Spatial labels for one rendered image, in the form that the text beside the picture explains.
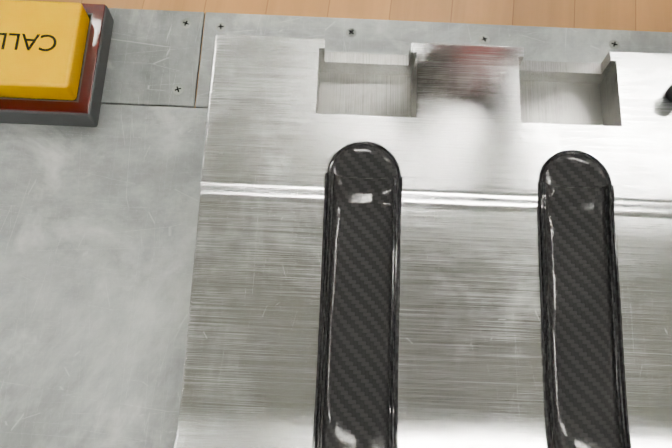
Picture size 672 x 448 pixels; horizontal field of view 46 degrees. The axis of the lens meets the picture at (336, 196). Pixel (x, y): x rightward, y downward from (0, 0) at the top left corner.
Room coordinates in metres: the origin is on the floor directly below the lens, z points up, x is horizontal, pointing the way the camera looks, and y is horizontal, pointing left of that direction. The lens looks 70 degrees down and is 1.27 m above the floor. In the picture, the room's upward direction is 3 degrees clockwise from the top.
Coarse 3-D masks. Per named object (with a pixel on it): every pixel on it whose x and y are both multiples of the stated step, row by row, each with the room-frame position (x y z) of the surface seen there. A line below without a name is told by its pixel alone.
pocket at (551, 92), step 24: (528, 72) 0.22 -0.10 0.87; (552, 72) 0.22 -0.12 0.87; (576, 72) 0.22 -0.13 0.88; (600, 72) 0.22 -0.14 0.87; (528, 96) 0.21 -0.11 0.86; (552, 96) 0.21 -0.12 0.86; (576, 96) 0.21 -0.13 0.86; (600, 96) 0.21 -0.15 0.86; (528, 120) 0.19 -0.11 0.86; (552, 120) 0.20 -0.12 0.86; (576, 120) 0.20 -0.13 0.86; (600, 120) 0.20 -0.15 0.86
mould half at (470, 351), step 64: (256, 64) 0.21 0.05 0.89; (448, 64) 0.21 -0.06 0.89; (512, 64) 0.21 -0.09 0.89; (640, 64) 0.22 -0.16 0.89; (256, 128) 0.17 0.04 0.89; (320, 128) 0.17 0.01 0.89; (384, 128) 0.17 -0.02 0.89; (448, 128) 0.17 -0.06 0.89; (512, 128) 0.18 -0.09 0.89; (576, 128) 0.18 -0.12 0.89; (640, 128) 0.18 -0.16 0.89; (256, 192) 0.14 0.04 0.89; (320, 192) 0.14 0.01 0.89; (448, 192) 0.14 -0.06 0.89; (512, 192) 0.14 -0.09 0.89; (640, 192) 0.14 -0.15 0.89; (256, 256) 0.10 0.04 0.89; (320, 256) 0.10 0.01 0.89; (448, 256) 0.11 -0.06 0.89; (512, 256) 0.11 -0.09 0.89; (640, 256) 0.11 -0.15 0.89; (192, 320) 0.07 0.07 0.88; (256, 320) 0.07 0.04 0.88; (448, 320) 0.08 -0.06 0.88; (512, 320) 0.08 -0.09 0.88; (640, 320) 0.08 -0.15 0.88; (192, 384) 0.04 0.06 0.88; (256, 384) 0.04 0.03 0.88; (448, 384) 0.04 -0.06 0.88; (512, 384) 0.05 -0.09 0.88; (640, 384) 0.05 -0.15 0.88
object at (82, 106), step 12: (96, 12) 0.28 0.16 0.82; (96, 24) 0.27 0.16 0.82; (96, 36) 0.26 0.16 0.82; (96, 48) 0.25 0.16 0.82; (96, 60) 0.24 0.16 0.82; (84, 72) 0.23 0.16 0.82; (84, 84) 0.23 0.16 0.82; (84, 96) 0.22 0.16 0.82; (0, 108) 0.21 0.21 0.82; (12, 108) 0.21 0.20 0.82; (24, 108) 0.21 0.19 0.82; (36, 108) 0.21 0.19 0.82; (48, 108) 0.21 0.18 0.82; (60, 108) 0.21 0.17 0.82; (72, 108) 0.21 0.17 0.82; (84, 108) 0.21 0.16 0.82
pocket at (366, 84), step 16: (320, 48) 0.22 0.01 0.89; (320, 64) 0.22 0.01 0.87; (336, 64) 0.22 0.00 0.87; (352, 64) 0.22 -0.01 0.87; (368, 64) 0.22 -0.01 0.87; (384, 64) 0.22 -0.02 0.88; (400, 64) 0.22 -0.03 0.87; (416, 64) 0.21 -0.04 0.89; (320, 80) 0.21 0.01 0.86; (336, 80) 0.21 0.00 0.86; (352, 80) 0.21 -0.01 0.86; (368, 80) 0.22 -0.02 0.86; (384, 80) 0.22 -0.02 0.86; (400, 80) 0.22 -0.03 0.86; (416, 80) 0.20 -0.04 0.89; (320, 96) 0.20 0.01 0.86; (336, 96) 0.20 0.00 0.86; (352, 96) 0.20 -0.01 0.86; (368, 96) 0.20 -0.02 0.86; (384, 96) 0.21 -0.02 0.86; (400, 96) 0.21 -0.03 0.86; (416, 96) 0.19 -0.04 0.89; (320, 112) 0.19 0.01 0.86; (336, 112) 0.19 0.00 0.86; (352, 112) 0.19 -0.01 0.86; (368, 112) 0.19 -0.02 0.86; (384, 112) 0.20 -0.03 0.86; (400, 112) 0.20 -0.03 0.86
